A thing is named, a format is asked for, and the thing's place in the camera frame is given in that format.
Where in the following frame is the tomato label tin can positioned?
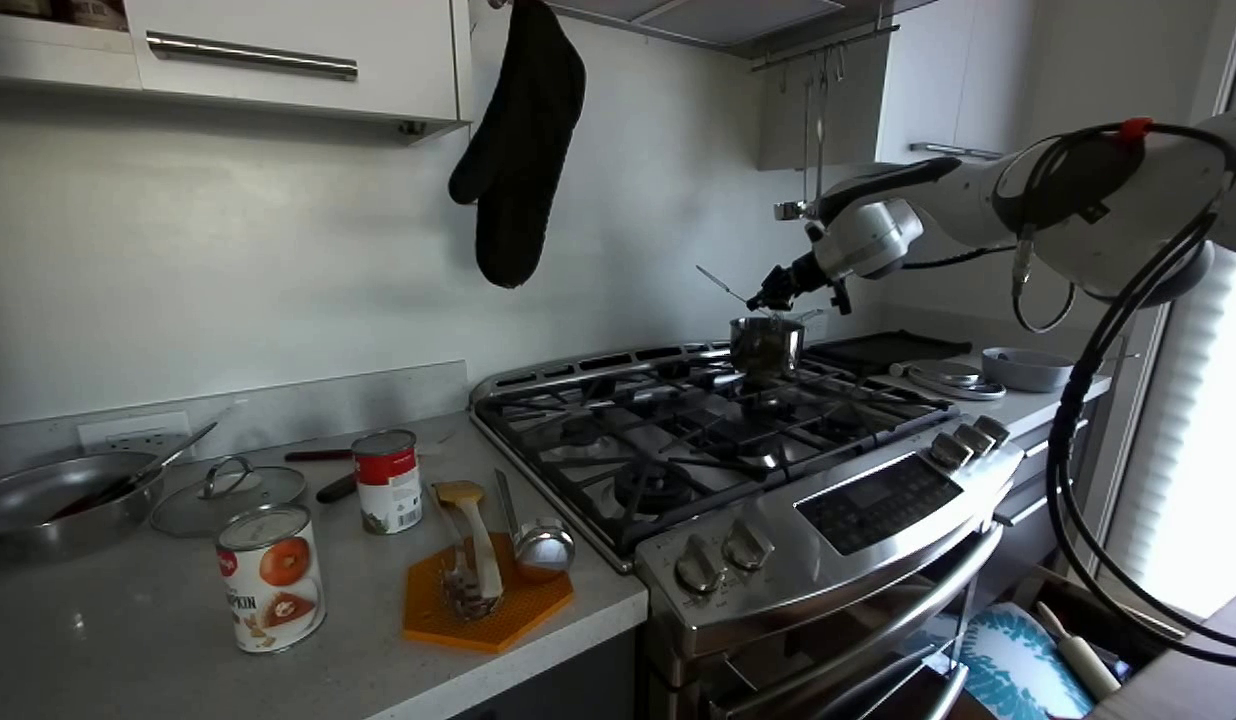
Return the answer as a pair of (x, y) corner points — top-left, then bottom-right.
(211, 499), (328, 656)

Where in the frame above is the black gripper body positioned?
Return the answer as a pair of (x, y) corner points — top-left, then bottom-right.
(770, 247), (858, 319)

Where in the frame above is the wooden spoon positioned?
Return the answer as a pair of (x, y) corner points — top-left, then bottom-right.
(431, 475), (507, 618)

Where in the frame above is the orange cable clamp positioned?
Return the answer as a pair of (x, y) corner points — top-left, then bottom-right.
(1110, 117), (1159, 151)

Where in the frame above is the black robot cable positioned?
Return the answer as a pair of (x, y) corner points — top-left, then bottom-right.
(990, 117), (1236, 670)

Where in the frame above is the glass pot lid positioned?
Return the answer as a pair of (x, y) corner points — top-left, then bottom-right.
(153, 455), (312, 541)

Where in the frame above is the hanging steel ladle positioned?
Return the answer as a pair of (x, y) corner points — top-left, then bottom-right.
(771, 51), (835, 223)

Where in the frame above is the black griddle pan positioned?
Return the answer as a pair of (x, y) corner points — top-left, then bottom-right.
(808, 326), (976, 381)

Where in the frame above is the stainless steel range hood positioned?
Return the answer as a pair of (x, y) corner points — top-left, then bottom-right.
(549, 0), (941, 62)

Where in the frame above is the round silver kitchen scale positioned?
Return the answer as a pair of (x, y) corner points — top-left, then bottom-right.
(906, 357), (1013, 402)

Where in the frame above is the orange hexagonal trivet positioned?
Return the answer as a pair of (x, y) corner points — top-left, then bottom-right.
(402, 533), (579, 656)

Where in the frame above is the white window blind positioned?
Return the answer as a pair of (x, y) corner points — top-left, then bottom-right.
(1132, 244), (1236, 618)

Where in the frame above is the white wall cabinet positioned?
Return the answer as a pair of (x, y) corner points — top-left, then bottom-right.
(0, 0), (469, 133)
(753, 0), (1048, 170)

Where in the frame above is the small black pot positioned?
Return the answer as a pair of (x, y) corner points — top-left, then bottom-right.
(730, 312), (808, 390)

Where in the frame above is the grey round pan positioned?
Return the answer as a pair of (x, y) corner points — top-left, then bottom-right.
(981, 341), (1079, 397)

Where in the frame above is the silver cabinet bar handle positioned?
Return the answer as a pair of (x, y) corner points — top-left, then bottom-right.
(146, 28), (362, 80)

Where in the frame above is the steel frying pan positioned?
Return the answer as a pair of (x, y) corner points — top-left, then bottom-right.
(0, 415), (228, 551)

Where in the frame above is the black oven mitt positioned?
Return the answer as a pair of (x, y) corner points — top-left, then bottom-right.
(444, 0), (587, 291)

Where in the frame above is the black handled utensil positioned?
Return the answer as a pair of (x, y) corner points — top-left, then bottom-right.
(282, 444), (368, 508)

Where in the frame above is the stainless steel gas range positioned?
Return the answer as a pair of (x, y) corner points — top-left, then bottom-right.
(469, 326), (1034, 720)

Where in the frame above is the red white soup can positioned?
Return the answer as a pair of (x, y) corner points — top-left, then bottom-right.
(354, 427), (427, 541)

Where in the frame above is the dark grey lower cabinet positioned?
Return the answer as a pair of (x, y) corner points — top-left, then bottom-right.
(451, 624), (653, 720)

